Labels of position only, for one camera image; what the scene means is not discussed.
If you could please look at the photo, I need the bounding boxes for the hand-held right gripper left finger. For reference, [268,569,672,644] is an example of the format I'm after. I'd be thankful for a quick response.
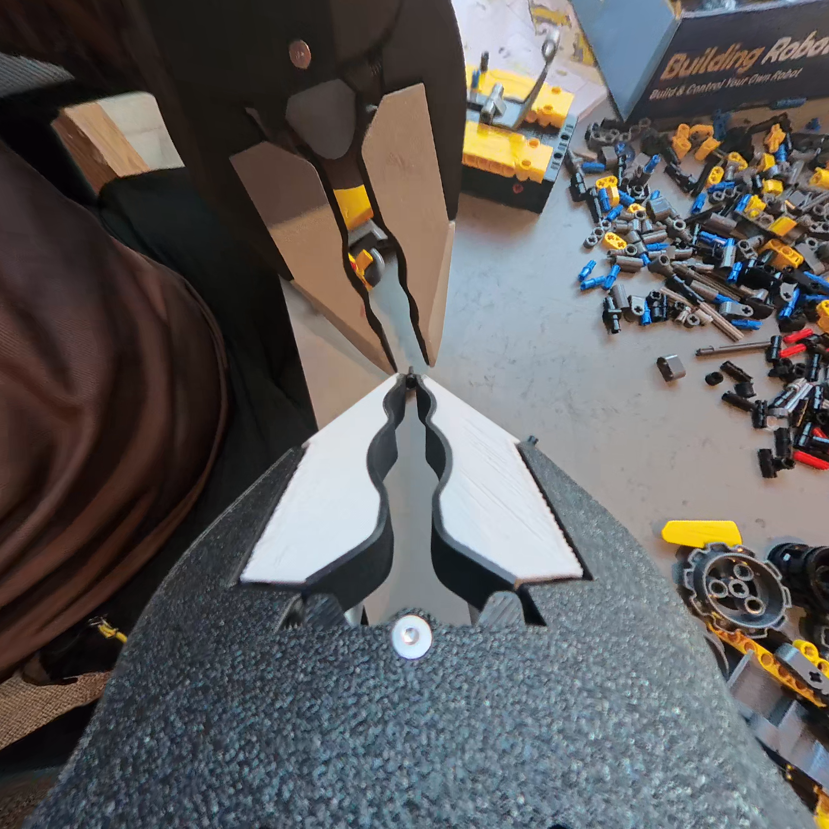
[240,372,409,606]

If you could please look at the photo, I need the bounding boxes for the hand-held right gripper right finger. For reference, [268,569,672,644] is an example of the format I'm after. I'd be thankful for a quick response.
[411,373,585,610]

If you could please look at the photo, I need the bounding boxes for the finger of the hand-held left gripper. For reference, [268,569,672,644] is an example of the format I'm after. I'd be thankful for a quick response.
[229,138,399,373]
[359,82,458,368]

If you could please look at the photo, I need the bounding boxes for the grey desk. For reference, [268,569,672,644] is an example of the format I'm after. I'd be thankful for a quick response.
[282,0,829,829]

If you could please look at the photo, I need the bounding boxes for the yellow curved panel assembly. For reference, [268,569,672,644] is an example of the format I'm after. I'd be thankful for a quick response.
[332,181,391,291]

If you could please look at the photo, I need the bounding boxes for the black block with yellow beams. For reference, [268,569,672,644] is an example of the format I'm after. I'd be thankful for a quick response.
[462,65,579,215]

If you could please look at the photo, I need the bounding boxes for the person's black trousers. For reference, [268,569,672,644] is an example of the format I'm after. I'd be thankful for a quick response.
[97,171,321,649]

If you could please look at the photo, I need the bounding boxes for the wooden leg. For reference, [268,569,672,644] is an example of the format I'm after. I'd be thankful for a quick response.
[52,100,153,194]

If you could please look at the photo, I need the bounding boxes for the open instruction booklet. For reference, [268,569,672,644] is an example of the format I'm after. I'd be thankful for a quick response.
[453,0,626,120]

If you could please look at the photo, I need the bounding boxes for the black chair armrest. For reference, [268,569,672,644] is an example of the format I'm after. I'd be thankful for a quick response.
[0,52,75,101]

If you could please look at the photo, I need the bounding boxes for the yellow curved panel piece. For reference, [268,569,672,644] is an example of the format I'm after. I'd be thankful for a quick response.
[661,520,744,547]

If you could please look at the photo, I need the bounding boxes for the pile of small building pieces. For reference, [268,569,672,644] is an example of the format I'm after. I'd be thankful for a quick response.
[566,110,829,480]

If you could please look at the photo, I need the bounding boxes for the black rubber tyre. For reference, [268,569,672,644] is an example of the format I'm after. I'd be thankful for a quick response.
[766,541,829,613]

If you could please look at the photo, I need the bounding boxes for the dark blue kit box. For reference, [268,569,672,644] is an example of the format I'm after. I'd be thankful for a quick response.
[570,0,829,124]

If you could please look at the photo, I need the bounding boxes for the yellow grey toy vehicle chassis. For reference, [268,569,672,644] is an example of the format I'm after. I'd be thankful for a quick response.
[702,615,829,820]

